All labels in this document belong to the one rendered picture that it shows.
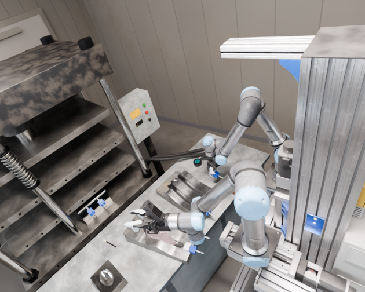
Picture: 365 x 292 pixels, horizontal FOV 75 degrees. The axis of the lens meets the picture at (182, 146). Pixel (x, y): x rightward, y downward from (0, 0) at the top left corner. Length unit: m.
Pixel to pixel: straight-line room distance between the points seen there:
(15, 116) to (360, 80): 1.55
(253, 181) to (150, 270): 1.12
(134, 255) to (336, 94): 1.56
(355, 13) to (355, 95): 1.84
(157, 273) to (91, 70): 1.38
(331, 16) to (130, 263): 2.58
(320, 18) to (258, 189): 2.08
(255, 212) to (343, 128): 0.40
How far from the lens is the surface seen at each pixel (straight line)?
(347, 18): 2.68
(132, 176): 2.39
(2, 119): 1.60
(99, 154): 2.00
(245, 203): 0.86
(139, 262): 1.85
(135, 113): 2.15
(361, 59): 0.82
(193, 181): 1.97
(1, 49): 3.91
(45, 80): 1.62
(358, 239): 1.35
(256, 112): 1.38
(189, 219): 1.07
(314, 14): 2.71
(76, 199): 2.12
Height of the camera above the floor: 2.35
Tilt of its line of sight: 39 degrees down
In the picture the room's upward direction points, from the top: 17 degrees counter-clockwise
